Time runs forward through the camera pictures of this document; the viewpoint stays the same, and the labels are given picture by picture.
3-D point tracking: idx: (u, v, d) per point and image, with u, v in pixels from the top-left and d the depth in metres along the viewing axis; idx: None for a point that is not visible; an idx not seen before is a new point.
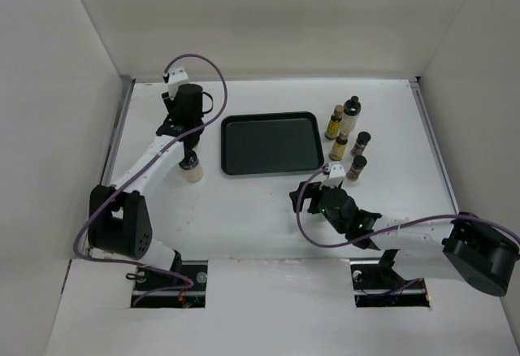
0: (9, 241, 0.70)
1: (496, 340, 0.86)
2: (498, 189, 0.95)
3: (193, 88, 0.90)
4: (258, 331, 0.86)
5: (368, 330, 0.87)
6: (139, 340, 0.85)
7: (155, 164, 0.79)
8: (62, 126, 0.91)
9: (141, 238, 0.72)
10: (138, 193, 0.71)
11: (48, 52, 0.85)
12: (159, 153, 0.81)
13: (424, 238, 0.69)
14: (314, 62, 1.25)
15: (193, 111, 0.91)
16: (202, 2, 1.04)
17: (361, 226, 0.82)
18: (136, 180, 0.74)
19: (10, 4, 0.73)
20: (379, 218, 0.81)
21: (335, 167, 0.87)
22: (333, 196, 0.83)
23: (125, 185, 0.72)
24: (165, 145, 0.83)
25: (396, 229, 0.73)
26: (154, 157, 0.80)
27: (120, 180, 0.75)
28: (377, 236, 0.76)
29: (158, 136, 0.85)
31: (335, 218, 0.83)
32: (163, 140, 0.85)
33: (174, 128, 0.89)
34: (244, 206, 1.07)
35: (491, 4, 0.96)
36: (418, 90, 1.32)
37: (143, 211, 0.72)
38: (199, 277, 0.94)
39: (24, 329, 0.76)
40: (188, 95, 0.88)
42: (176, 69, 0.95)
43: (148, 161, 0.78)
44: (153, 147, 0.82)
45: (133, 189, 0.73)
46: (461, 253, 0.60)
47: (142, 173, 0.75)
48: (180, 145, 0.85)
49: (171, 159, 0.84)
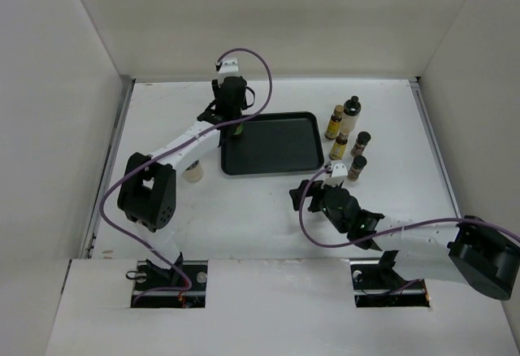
0: (9, 242, 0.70)
1: (496, 340, 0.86)
2: (498, 189, 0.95)
3: (236, 82, 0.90)
4: (258, 332, 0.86)
5: (368, 330, 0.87)
6: (139, 340, 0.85)
7: (191, 145, 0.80)
8: (62, 127, 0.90)
9: (165, 209, 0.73)
10: (171, 167, 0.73)
11: (48, 53, 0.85)
12: (197, 136, 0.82)
13: (429, 240, 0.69)
14: (315, 62, 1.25)
15: (235, 105, 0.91)
16: (203, 2, 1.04)
17: (363, 227, 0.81)
18: (171, 156, 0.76)
19: (10, 4, 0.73)
20: (382, 218, 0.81)
21: (339, 166, 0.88)
22: (335, 197, 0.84)
23: (160, 157, 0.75)
24: (203, 130, 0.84)
25: (399, 231, 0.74)
26: (192, 139, 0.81)
27: (157, 152, 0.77)
28: (380, 236, 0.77)
29: (198, 120, 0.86)
31: (339, 217, 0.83)
32: (201, 125, 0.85)
33: (214, 116, 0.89)
34: (244, 206, 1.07)
35: (491, 5, 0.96)
36: (418, 90, 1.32)
37: (171, 184, 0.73)
38: (199, 276, 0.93)
39: (25, 331, 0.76)
40: (231, 88, 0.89)
42: (230, 59, 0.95)
43: (184, 141, 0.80)
44: (192, 130, 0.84)
45: (166, 162, 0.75)
46: (466, 256, 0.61)
47: (178, 150, 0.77)
48: (217, 134, 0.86)
49: (206, 145, 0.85)
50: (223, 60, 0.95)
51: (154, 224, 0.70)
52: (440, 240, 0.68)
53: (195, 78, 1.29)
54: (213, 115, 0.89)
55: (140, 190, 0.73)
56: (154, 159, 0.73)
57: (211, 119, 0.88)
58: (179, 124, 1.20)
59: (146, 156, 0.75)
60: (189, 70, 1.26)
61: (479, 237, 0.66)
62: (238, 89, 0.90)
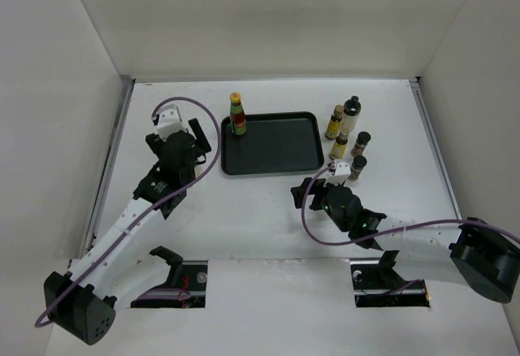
0: (10, 243, 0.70)
1: (496, 340, 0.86)
2: (497, 191, 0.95)
3: (180, 144, 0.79)
4: (258, 332, 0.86)
5: (368, 329, 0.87)
6: (138, 340, 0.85)
7: (120, 245, 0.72)
8: (62, 128, 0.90)
9: (97, 326, 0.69)
10: (88, 294, 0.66)
11: (48, 54, 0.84)
12: (127, 229, 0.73)
13: (431, 241, 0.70)
14: (315, 62, 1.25)
15: (182, 167, 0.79)
16: (202, 2, 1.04)
17: (365, 226, 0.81)
18: (94, 271, 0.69)
19: (10, 5, 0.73)
20: (383, 218, 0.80)
21: (342, 166, 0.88)
22: (337, 195, 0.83)
23: (80, 278, 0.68)
24: (135, 219, 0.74)
25: (400, 231, 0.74)
26: (122, 236, 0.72)
27: (81, 265, 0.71)
28: (382, 236, 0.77)
29: (133, 199, 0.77)
31: (340, 215, 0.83)
32: (137, 208, 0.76)
33: (156, 186, 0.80)
34: (244, 206, 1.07)
35: (491, 5, 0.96)
36: (418, 91, 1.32)
37: (97, 305, 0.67)
38: (199, 276, 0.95)
39: (26, 331, 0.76)
40: (173, 154, 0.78)
42: (166, 109, 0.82)
43: (113, 240, 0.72)
44: (124, 218, 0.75)
45: (88, 281, 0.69)
46: (468, 258, 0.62)
47: (101, 262, 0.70)
48: (156, 214, 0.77)
49: (145, 228, 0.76)
50: (160, 110, 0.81)
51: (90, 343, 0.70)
52: (443, 241, 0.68)
53: (196, 78, 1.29)
54: (153, 185, 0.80)
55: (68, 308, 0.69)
56: (72, 286, 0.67)
57: (151, 195, 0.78)
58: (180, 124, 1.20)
59: (66, 275, 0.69)
60: (190, 69, 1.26)
61: (481, 239, 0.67)
62: (181, 153, 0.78)
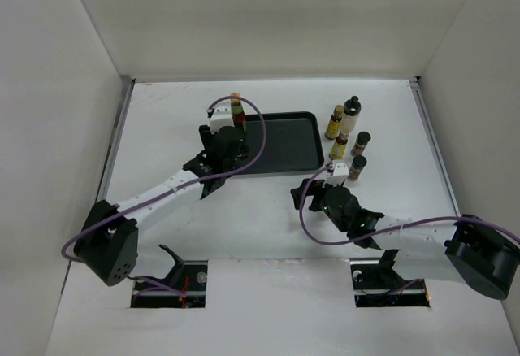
0: (10, 242, 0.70)
1: (496, 342, 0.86)
2: (498, 189, 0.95)
3: (231, 135, 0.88)
4: (257, 330, 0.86)
5: (368, 329, 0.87)
6: (137, 340, 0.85)
7: (166, 199, 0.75)
8: (62, 128, 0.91)
9: (120, 267, 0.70)
10: (133, 224, 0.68)
11: (47, 54, 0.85)
12: (175, 188, 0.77)
13: (426, 239, 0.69)
14: (314, 61, 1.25)
15: (226, 157, 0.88)
16: (202, 2, 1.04)
17: (363, 225, 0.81)
18: (140, 209, 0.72)
19: (10, 6, 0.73)
20: (382, 218, 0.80)
21: (340, 166, 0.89)
22: (336, 194, 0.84)
23: (127, 210, 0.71)
24: (184, 182, 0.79)
25: (397, 229, 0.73)
26: (168, 191, 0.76)
27: (127, 202, 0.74)
28: (379, 236, 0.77)
29: (183, 169, 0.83)
31: (339, 214, 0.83)
32: (185, 175, 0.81)
33: (201, 167, 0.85)
34: (244, 206, 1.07)
35: (491, 4, 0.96)
36: (418, 90, 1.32)
37: (132, 242, 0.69)
38: (199, 276, 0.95)
39: (25, 330, 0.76)
40: (224, 141, 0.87)
42: (222, 106, 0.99)
43: (160, 192, 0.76)
44: (173, 179, 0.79)
45: (132, 217, 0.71)
46: (463, 254, 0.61)
47: (148, 204, 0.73)
48: (199, 187, 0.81)
49: (185, 196, 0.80)
50: (215, 106, 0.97)
51: (106, 280, 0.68)
52: (439, 239, 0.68)
53: (196, 79, 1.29)
54: (201, 165, 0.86)
55: (101, 240, 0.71)
56: (119, 214, 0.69)
57: (197, 171, 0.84)
58: (180, 124, 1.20)
59: (113, 206, 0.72)
60: (190, 69, 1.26)
61: (478, 236, 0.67)
62: (231, 142, 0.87)
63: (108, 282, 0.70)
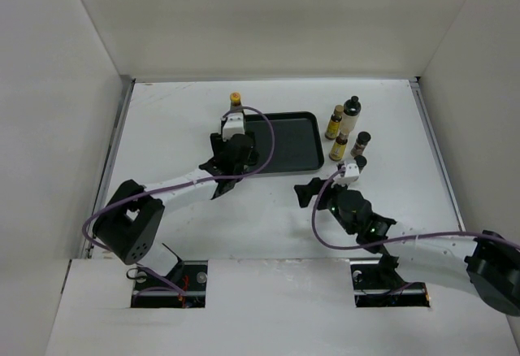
0: (10, 242, 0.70)
1: (496, 342, 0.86)
2: (498, 189, 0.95)
3: (243, 141, 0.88)
4: (257, 331, 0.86)
5: (368, 329, 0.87)
6: (137, 340, 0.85)
7: (185, 189, 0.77)
8: (62, 128, 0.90)
9: (139, 246, 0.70)
10: (160, 203, 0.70)
11: (48, 54, 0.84)
12: (195, 180, 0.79)
13: (444, 253, 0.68)
14: (315, 62, 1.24)
15: (238, 162, 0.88)
16: (201, 2, 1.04)
17: (373, 231, 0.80)
18: (163, 193, 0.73)
19: (10, 6, 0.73)
20: (393, 224, 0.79)
21: (352, 167, 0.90)
22: (349, 198, 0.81)
23: (153, 191, 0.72)
24: (202, 176, 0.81)
25: (413, 238, 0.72)
26: (189, 183, 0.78)
27: (151, 185, 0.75)
28: (391, 244, 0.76)
29: (199, 167, 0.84)
31: (350, 219, 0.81)
32: (202, 172, 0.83)
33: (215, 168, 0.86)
34: (244, 206, 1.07)
35: (491, 5, 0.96)
36: (418, 90, 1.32)
37: (154, 222, 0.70)
38: (199, 276, 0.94)
39: (25, 330, 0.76)
40: (236, 146, 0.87)
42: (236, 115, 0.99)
43: (181, 182, 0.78)
44: (192, 174, 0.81)
45: (158, 197, 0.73)
46: (485, 272, 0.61)
47: (172, 189, 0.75)
48: (214, 184, 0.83)
49: (201, 192, 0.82)
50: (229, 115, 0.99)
51: (125, 258, 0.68)
52: (457, 253, 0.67)
53: (196, 78, 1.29)
54: (214, 167, 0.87)
55: (121, 219, 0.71)
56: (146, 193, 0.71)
57: (211, 171, 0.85)
58: (180, 124, 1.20)
59: (140, 185, 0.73)
60: (190, 68, 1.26)
61: (496, 253, 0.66)
62: (243, 148, 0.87)
63: (124, 260, 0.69)
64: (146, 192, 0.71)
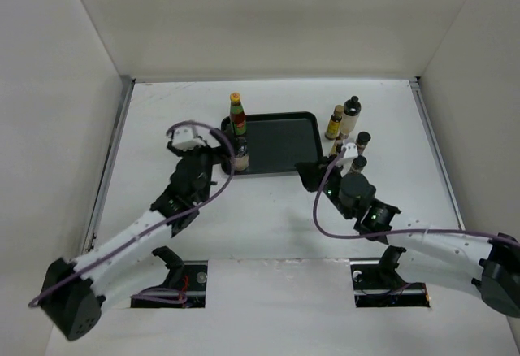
0: (9, 241, 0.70)
1: (496, 342, 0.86)
2: (498, 190, 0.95)
3: (191, 177, 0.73)
4: (257, 331, 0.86)
5: (368, 329, 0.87)
6: (137, 340, 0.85)
7: (127, 249, 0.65)
8: (62, 128, 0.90)
9: (83, 323, 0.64)
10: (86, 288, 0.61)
11: (48, 54, 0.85)
12: (137, 236, 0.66)
13: (457, 252, 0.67)
14: (315, 62, 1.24)
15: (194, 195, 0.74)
16: (201, 2, 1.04)
17: (374, 218, 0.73)
18: (98, 266, 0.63)
19: (10, 6, 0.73)
20: (397, 212, 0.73)
21: (350, 147, 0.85)
22: (353, 180, 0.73)
23: (82, 271, 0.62)
24: (148, 227, 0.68)
25: (422, 232, 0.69)
26: (129, 240, 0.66)
27: (84, 258, 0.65)
28: (395, 236, 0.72)
29: (149, 210, 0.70)
31: (351, 204, 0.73)
32: (151, 218, 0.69)
33: (171, 204, 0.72)
34: (244, 206, 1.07)
35: (491, 5, 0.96)
36: (418, 91, 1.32)
37: (89, 302, 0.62)
38: (199, 276, 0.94)
39: (25, 330, 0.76)
40: (185, 181, 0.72)
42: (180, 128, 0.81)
43: (121, 242, 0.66)
44: (136, 224, 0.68)
45: (88, 277, 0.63)
46: (499, 276, 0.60)
47: (106, 259, 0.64)
48: (168, 230, 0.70)
49: (153, 240, 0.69)
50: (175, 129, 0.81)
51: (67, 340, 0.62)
52: (470, 254, 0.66)
53: (196, 79, 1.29)
54: (170, 203, 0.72)
55: None
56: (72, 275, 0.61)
57: (166, 210, 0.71)
58: (180, 124, 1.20)
59: (69, 265, 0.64)
60: (189, 69, 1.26)
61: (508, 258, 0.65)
62: (191, 183, 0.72)
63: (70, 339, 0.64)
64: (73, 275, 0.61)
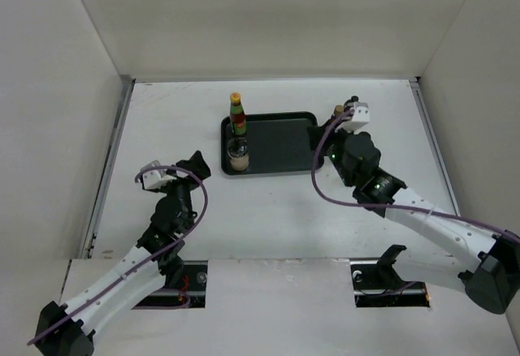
0: (10, 242, 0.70)
1: (497, 343, 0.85)
2: (498, 189, 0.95)
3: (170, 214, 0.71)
4: (257, 331, 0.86)
5: (368, 329, 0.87)
6: (137, 340, 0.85)
7: (115, 288, 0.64)
8: (62, 128, 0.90)
9: None
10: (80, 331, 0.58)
11: (48, 54, 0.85)
12: (125, 273, 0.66)
13: (456, 240, 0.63)
14: (314, 62, 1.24)
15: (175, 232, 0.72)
16: (201, 2, 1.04)
17: (376, 187, 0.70)
18: (88, 306, 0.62)
19: (10, 6, 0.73)
20: (402, 188, 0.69)
21: (361, 111, 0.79)
22: (358, 144, 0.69)
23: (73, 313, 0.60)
24: (135, 263, 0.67)
25: (425, 214, 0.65)
26: (117, 280, 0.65)
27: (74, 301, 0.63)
28: (394, 210, 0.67)
29: (135, 247, 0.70)
31: (353, 169, 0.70)
32: (137, 254, 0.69)
33: (155, 239, 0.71)
34: (244, 206, 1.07)
35: (491, 5, 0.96)
36: (418, 91, 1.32)
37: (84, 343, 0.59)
38: (199, 276, 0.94)
39: (25, 330, 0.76)
40: (163, 219, 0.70)
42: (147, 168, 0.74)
43: (110, 281, 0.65)
44: (123, 262, 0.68)
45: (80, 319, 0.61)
46: (495, 271, 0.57)
47: (96, 299, 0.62)
48: (154, 266, 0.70)
49: (140, 278, 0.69)
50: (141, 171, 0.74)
51: None
52: (470, 245, 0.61)
53: (196, 78, 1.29)
54: (154, 238, 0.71)
55: None
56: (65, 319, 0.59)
57: (149, 246, 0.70)
58: (180, 124, 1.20)
59: (60, 308, 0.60)
60: (189, 69, 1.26)
61: None
62: (171, 222, 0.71)
63: None
64: (64, 319, 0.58)
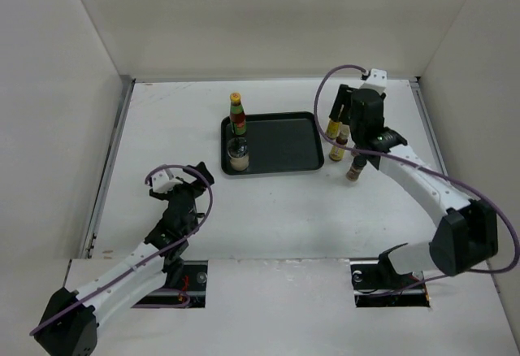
0: (9, 241, 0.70)
1: (496, 343, 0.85)
2: (498, 189, 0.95)
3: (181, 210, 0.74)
4: (257, 331, 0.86)
5: (369, 329, 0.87)
6: (137, 340, 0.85)
7: (126, 279, 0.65)
8: (62, 127, 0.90)
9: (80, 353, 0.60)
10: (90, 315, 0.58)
11: (47, 54, 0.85)
12: (135, 266, 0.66)
13: (432, 193, 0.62)
14: (314, 61, 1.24)
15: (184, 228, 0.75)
16: (201, 2, 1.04)
17: (379, 138, 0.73)
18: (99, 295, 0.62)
19: (10, 5, 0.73)
20: (403, 143, 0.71)
21: (377, 75, 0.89)
22: (366, 94, 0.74)
23: (84, 299, 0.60)
24: (145, 257, 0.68)
25: (413, 167, 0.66)
26: (127, 271, 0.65)
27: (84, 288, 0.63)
28: (386, 159, 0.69)
29: (143, 243, 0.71)
31: (356, 115, 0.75)
32: (146, 249, 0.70)
33: (162, 236, 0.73)
34: (244, 206, 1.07)
35: (491, 4, 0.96)
36: (418, 90, 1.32)
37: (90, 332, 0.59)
38: (199, 276, 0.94)
39: (25, 330, 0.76)
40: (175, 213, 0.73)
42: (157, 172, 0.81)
43: (120, 271, 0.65)
44: (133, 256, 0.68)
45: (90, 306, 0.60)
46: (456, 226, 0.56)
47: (107, 287, 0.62)
48: (160, 261, 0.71)
49: (147, 272, 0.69)
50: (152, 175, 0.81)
51: None
52: (443, 200, 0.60)
53: (195, 79, 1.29)
54: (162, 236, 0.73)
55: None
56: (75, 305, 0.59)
57: (158, 244, 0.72)
58: (180, 124, 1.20)
59: (71, 294, 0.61)
60: (189, 69, 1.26)
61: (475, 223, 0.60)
62: (183, 216, 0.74)
63: None
64: (75, 304, 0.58)
